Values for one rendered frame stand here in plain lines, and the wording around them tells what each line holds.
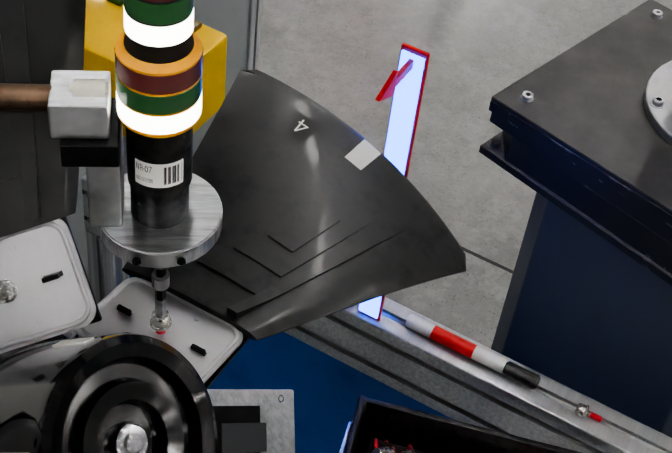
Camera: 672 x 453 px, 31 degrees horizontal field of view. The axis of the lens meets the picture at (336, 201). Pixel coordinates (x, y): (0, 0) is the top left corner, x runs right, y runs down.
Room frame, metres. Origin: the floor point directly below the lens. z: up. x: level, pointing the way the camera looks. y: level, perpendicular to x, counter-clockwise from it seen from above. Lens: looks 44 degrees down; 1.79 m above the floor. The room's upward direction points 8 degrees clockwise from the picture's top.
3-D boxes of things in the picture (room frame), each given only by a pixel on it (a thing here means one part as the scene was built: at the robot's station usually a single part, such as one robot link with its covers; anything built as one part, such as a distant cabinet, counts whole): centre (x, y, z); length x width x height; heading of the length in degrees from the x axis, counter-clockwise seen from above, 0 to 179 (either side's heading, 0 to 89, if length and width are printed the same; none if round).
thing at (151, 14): (0.48, 0.10, 1.44); 0.03 x 0.03 x 0.01
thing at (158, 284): (0.48, 0.10, 1.23); 0.01 x 0.01 x 0.05
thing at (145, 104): (0.48, 0.10, 1.39); 0.04 x 0.04 x 0.01
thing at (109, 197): (0.48, 0.11, 1.33); 0.09 x 0.07 x 0.10; 100
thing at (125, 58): (0.48, 0.10, 1.39); 0.04 x 0.04 x 0.05
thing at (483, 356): (0.76, -0.15, 0.87); 0.14 x 0.01 x 0.01; 66
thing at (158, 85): (0.48, 0.10, 1.40); 0.04 x 0.04 x 0.01
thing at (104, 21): (0.93, 0.22, 1.02); 0.16 x 0.10 x 0.11; 65
